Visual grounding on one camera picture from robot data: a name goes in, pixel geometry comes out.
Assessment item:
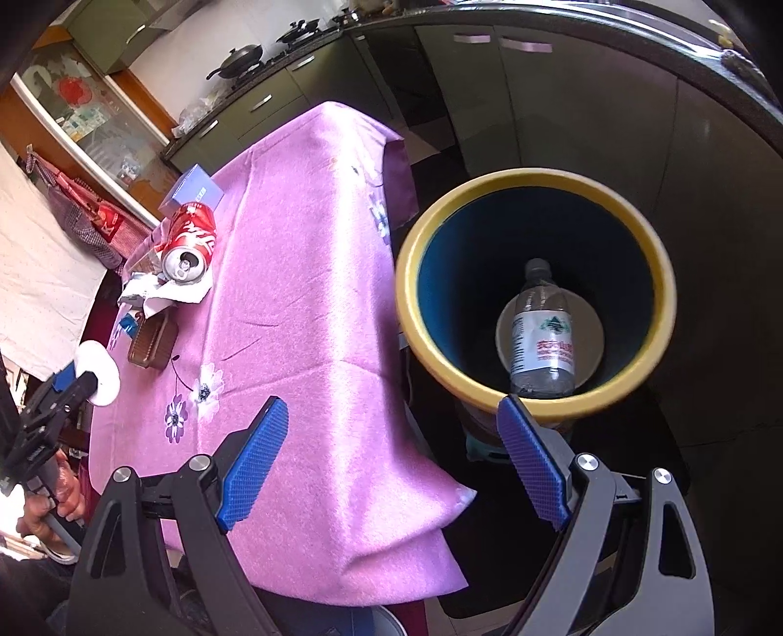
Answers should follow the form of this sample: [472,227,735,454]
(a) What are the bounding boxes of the red soda can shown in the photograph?
[160,202,221,286]

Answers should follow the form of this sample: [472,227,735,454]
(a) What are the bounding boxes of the glass cabinet door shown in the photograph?
[11,42,173,228]

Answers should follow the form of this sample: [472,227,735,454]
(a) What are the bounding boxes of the white paper tissue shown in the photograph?
[117,269,212,320]

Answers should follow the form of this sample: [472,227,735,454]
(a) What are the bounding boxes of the person's left forearm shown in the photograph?
[0,547,77,636]

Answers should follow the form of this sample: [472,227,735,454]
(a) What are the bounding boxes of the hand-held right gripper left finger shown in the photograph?
[67,396,290,636]

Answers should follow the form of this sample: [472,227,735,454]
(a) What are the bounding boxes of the brown plastic tray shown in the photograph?
[126,314,180,371]

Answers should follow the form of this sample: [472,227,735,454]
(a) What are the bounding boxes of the purple cardboard box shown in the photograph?
[160,164,226,215]

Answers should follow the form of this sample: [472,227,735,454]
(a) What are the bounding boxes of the person's left hand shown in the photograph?
[15,449,90,545]

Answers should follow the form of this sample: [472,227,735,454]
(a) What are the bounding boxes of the pink floral tablecloth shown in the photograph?
[79,101,479,611]

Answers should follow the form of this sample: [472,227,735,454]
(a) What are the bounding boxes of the red checked bag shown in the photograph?
[24,143,155,271]

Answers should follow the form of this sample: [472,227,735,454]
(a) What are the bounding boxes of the yellow-rimmed blue trash bin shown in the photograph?
[394,168,679,423]

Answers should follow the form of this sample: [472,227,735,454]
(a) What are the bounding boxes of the green drawer cabinet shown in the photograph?
[160,30,406,180]

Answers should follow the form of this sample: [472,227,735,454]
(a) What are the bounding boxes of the white round cotton pad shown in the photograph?
[73,341,121,406]

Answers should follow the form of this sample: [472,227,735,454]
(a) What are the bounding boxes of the clear plastic water bottle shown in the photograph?
[507,258,577,400]

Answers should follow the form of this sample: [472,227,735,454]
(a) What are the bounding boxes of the white hanging cloth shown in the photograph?
[0,147,110,381]

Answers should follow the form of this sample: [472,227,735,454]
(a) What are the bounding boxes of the black kitchen countertop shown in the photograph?
[165,0,783,161]

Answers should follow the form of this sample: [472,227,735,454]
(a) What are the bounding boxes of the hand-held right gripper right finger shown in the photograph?
[497,394,716,636]

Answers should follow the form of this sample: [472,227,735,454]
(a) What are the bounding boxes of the green base cabinet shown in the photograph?
[353,24,783,441]

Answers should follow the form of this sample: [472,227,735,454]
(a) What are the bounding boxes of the black wok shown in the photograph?
[276,18,322,45]

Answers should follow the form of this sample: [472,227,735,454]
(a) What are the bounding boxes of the clear plastic bags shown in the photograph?
[171,91,229,139]

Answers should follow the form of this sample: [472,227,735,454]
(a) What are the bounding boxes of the black frying pan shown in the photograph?
[206,44,266,82]

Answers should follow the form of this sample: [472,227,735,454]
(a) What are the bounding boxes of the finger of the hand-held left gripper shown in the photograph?
[49,368,102,409]

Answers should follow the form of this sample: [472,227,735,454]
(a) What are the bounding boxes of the green wall cabinet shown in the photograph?
[64,0,192,78]

